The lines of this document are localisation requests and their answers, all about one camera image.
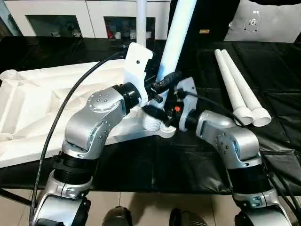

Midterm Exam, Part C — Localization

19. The white plastic table leg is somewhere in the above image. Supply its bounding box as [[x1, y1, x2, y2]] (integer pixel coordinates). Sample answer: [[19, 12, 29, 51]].
[[137, 0, 148, 46], [220, 49, 272, 128], [143, 0, 197, 132], [214, 48, 255, 125]]

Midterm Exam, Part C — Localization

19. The white plastic table top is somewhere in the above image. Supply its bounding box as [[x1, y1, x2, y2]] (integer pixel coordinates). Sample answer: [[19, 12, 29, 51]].
[[0, 58, 176, 169]]

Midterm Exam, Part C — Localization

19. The black work mat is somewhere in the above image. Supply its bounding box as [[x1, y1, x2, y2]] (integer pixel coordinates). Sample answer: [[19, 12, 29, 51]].
[[0, 35, 301, 196]]

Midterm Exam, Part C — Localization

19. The black furniture with yellow label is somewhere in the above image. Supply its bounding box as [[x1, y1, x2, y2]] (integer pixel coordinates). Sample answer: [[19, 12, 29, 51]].
[[169, 0, 241, 42]]

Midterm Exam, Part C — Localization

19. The white glass-door cabinet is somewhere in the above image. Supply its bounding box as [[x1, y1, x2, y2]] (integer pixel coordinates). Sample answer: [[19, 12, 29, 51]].
[[3, 0, 172, 40]]

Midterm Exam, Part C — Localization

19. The dark right robot foot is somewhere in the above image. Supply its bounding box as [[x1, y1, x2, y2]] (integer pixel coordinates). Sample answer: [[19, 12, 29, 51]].
[[169, 208, 208, 226]]

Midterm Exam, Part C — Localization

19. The dark robot foot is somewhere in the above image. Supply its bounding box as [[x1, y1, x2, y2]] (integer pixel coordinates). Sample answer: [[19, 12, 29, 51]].
[[169, 208, 208, 226], [104, 206, 133, 226]]

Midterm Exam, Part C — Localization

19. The dark left robot foot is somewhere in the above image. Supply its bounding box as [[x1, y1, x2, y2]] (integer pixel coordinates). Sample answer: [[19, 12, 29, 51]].
[[104, 206, 133, 226]]

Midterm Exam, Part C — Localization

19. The black floor stand leg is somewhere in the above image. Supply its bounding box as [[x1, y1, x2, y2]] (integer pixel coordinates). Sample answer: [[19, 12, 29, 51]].
[[0, 187, 32, 205]]

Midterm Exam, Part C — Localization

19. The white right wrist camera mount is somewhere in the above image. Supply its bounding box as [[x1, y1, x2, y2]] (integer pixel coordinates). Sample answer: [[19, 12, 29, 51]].
[[175, 77, 200, 131]]

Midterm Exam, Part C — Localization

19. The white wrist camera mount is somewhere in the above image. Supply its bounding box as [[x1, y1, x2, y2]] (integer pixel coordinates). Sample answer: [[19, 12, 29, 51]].
[[175, 77, 200, 131], [122, 42, 155, 106]]

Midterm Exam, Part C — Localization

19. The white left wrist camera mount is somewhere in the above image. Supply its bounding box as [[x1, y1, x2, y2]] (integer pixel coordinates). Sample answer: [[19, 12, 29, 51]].
[[122, 42, 155, 106]]

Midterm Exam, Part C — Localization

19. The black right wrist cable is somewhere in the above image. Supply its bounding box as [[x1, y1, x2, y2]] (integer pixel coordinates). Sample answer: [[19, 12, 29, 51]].
[[182, 90, 301, 212]]

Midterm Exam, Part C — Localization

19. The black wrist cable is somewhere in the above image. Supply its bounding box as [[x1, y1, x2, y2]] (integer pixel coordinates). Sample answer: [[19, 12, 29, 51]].
[[182, 90, 301, 212], [30, 51, 129, 226]]

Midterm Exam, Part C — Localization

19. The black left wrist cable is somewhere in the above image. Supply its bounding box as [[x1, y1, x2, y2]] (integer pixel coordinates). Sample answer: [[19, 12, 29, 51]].
[[30, 51, 129, 226]]

